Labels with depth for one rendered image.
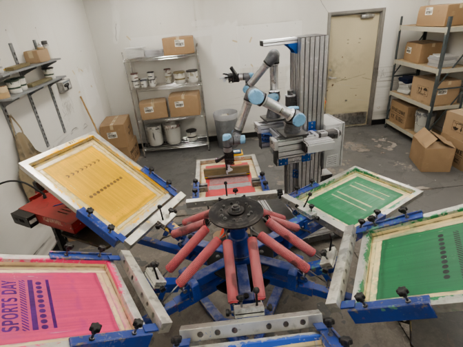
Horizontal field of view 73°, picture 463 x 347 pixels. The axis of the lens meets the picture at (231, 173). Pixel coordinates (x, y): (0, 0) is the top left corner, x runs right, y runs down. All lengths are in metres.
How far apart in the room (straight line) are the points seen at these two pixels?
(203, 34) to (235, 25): 0.58
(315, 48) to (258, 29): 3.10
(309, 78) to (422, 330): 2.11
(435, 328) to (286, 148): 1.76
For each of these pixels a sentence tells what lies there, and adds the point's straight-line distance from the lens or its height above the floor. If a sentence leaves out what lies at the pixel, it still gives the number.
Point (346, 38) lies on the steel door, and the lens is 6.51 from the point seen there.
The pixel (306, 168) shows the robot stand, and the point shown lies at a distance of 3.30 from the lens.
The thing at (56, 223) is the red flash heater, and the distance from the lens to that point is 2.48.
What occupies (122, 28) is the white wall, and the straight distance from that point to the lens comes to 6.10.
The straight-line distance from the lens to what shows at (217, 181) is 2.76.
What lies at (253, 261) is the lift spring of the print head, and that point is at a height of 1.20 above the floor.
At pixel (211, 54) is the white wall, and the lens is 5.96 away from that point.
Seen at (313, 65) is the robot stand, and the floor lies 1.79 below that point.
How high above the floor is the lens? 2.26
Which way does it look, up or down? 27 degrees down
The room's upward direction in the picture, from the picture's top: 5 degrees counter-clockwise
